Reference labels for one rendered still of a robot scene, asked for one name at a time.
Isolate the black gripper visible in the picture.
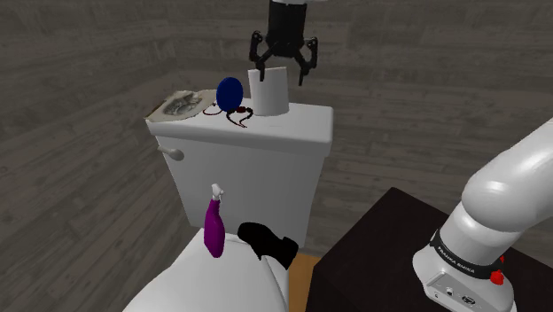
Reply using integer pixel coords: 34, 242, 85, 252
248, 0, 319, 87

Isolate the blue round ball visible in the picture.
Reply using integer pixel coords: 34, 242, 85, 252
215, 76, 245, 112

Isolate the orange floor mat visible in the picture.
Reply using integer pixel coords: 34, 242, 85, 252
286, 253, 323, 312

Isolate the white toilet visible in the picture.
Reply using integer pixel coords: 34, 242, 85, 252
121, 97, 335, 312

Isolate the purple spray bottle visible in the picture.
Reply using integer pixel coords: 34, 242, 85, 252
203, 183, 226, 260

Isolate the dark robot stand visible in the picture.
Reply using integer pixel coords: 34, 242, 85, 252
305, 186, 553, 312

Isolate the black shoe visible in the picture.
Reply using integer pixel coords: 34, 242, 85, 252
237, 221, 300, 270

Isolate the white paper roll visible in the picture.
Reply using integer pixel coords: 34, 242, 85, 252
247, 66, 291, 117

